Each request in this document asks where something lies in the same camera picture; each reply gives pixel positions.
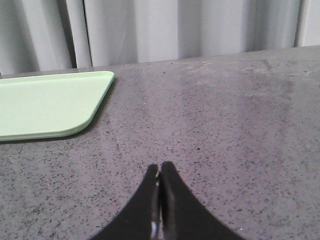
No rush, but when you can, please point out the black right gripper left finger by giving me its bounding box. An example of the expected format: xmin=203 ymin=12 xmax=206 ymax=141
xmin=92 ymin=164 xmax=160 ymax=240

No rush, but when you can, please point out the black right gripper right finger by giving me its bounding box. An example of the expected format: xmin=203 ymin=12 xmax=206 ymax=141
xmin=159 ymin=161 xmax=243 ymax=240

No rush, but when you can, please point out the light green plastic tray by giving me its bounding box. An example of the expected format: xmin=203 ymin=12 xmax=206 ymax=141
xmin=0 ymin=71 xmax=115 ymax=142

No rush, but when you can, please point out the grey curtain backdrop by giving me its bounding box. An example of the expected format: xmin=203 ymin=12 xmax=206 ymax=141
xmin=0 ymin=0 xmax=320 ymax=75

